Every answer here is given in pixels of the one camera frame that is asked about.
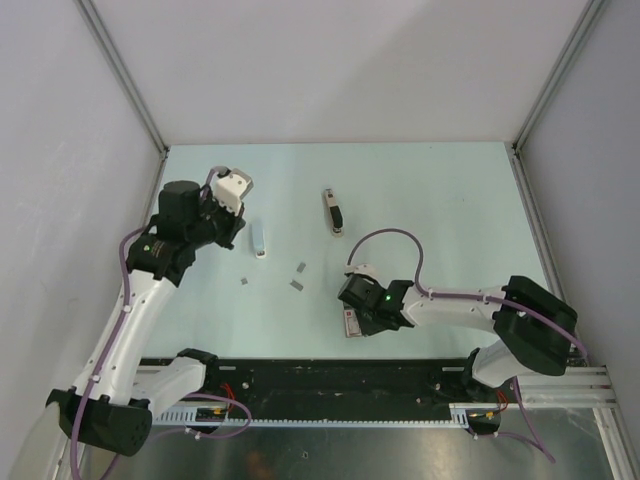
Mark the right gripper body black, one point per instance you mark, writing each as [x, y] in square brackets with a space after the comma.
[367, 323]

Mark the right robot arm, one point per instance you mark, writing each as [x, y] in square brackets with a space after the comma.
[535, 330]

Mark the aluminium frame rail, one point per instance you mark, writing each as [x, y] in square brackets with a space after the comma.
[579, 387]

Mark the beige black stapler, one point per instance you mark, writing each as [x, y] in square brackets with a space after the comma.
[335, 217]

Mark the red staple box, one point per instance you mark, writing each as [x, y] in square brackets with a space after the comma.
[351, 324]

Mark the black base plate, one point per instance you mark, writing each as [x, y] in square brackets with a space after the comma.
[349, 389]

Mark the grey slotted cable duct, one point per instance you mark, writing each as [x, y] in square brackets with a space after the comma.
[201, 416]

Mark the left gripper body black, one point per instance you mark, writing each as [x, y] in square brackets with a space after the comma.
[215, 224]

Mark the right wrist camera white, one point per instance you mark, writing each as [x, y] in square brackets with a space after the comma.
[362, 269]

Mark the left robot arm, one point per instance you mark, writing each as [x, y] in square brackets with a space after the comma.
[104, 408]

